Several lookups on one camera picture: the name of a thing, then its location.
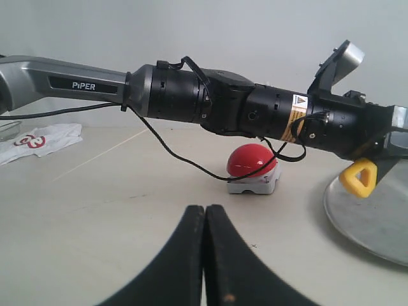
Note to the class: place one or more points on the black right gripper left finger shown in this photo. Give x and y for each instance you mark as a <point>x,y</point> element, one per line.
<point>174,276</point>

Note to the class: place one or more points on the white cloth red logo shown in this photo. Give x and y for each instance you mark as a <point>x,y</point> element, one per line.
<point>41,141</point>

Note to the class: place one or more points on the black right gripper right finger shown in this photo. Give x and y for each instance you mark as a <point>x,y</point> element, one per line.
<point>234,275</point>

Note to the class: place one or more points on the red dome push button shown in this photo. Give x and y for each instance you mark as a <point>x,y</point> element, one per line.
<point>246,159</point>

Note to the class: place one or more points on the yellow black claw hammer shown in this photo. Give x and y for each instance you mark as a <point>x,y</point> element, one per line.
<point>360,178</point>

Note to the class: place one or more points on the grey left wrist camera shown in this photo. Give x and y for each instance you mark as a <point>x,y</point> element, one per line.
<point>344,60</point>

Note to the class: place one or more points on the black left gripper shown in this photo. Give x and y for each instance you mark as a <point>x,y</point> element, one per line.
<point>352,128</point>

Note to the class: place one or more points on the round stainless steel plate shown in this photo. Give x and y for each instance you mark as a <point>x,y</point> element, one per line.
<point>377,223</point>

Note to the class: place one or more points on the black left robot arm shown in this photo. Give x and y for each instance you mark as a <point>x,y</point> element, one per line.
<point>221,102</point>

